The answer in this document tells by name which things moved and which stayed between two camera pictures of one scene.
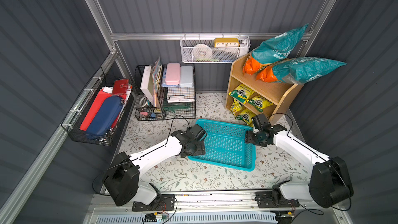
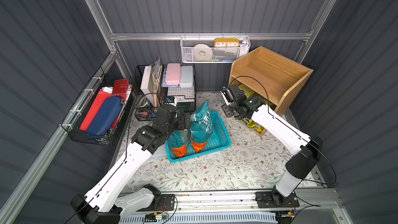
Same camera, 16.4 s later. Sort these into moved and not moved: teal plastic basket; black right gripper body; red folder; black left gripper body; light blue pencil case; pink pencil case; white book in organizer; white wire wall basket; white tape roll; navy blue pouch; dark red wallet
Moved: teal plastic basket; black left gripper body; black right gripper body
Not moved: white tape roll; dark red wallet; navy blue pouch; light blue pencil case; pink pencil case; white book in organizer; red folder; white wire wall basket
